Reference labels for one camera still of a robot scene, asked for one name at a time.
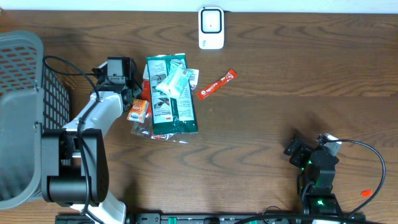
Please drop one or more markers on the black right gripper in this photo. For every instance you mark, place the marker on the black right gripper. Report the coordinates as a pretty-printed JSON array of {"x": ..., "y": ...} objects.
[{"x": 300, "y": 152}]

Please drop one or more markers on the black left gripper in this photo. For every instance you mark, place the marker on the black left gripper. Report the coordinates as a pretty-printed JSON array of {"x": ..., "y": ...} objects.
[{"x": 131, "y": 93}]

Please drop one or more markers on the orange tissue pack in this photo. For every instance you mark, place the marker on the orange tissue pack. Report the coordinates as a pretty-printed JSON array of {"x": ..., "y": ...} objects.
[{"x": 138, "y": 111}]

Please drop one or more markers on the red dustpan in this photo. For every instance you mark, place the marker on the red dustpan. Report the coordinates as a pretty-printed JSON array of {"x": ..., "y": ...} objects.
[{"x": 145, "y": 129}]

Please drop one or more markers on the green grip gloves package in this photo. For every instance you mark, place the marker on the green grip gloves package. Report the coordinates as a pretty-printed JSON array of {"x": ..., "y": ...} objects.
[{"x": 170, "y": 115}]

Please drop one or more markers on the mint green wipes pack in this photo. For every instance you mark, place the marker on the mint green wipes pack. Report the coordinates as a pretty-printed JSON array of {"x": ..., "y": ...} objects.
[{"x": 176, "y": 81}]

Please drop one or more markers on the red snack stick packet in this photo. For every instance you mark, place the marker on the red snack stick packet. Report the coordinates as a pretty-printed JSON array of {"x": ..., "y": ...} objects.
[{"x": 204, "y": 93}]

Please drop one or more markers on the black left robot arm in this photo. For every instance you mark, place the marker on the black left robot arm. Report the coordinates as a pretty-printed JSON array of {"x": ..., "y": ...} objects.
[{"x": 74, "y": 169}]

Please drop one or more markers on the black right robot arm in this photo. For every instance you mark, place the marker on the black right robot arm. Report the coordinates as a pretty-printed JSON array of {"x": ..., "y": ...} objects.
[{"x": 315, "y": 182}]

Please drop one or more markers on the white barcode scanner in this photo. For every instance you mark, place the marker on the white barcode scanner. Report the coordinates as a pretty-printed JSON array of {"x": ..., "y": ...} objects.
[{"x": 211, "y": 28}]

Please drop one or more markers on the red sticker on table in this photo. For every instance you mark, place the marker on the red sticker on table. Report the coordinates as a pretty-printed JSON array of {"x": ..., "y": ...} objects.
[{"x": 366, "y": 193}]

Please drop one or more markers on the grey plastic basket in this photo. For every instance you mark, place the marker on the grey plastic basket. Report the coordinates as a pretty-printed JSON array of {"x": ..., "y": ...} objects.
[{"x": 33, "y": 100}]

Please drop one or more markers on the black mounting rail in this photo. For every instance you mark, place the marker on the black mounting rail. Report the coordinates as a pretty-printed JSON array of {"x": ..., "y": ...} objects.
[{"x": 155, "y": 218}]

